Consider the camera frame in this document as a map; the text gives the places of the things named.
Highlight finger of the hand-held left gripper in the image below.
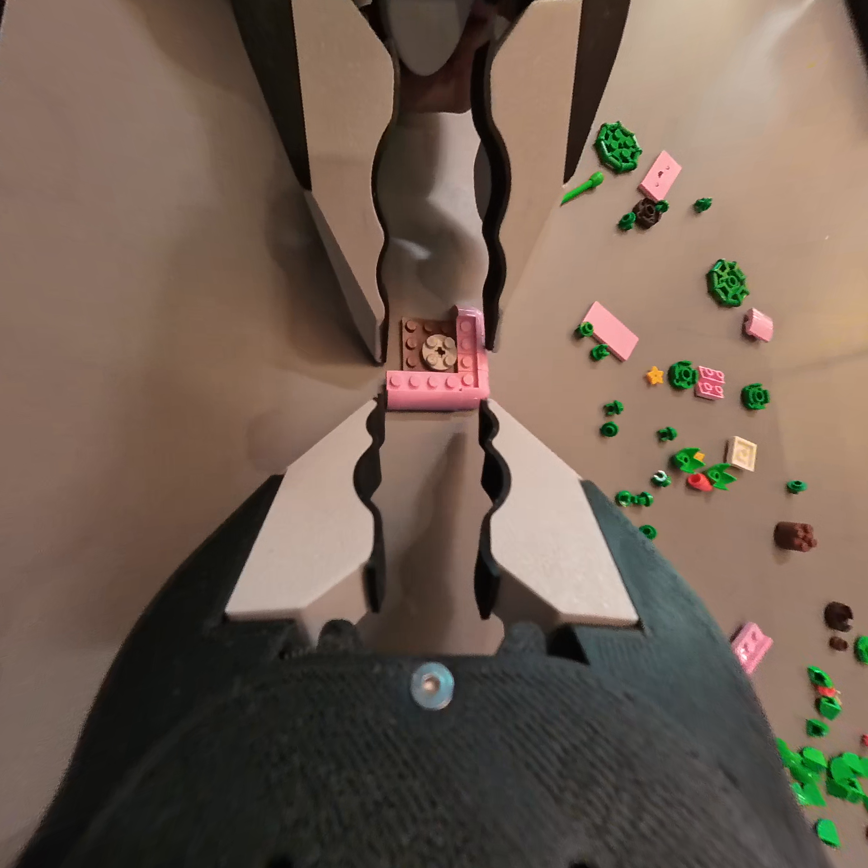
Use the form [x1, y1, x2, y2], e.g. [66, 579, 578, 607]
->
[290, 0, 397, 366]
[472, 0, 584, 352]

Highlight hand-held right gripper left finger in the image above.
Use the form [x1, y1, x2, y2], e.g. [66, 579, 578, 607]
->
[224, 399, 387, 632]

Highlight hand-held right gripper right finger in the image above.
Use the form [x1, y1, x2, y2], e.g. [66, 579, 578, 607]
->
[476, 399, 640, 629]

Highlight pink arched brick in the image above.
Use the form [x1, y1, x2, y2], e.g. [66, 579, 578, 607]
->
[387, 369, 472, 412]

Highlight person's left hand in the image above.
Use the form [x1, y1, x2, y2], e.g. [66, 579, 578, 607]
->
[395, 34, 477, 114]

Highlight green web piece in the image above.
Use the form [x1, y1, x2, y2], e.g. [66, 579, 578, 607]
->
[707, 259, 750, 307]
[595, 122, 643, 172]

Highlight scattered small green clips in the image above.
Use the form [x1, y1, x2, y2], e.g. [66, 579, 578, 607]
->
[575, 322, 678, 541]

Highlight pink face tile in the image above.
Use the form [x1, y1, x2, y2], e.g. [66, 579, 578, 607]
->
[639, 151, 682, 202]

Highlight large pink smooth tile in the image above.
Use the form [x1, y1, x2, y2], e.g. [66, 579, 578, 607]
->
[582, 302, 640, 362]

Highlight pile of green slopes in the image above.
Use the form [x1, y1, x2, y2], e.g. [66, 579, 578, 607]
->
[776, 666, 868, 849]

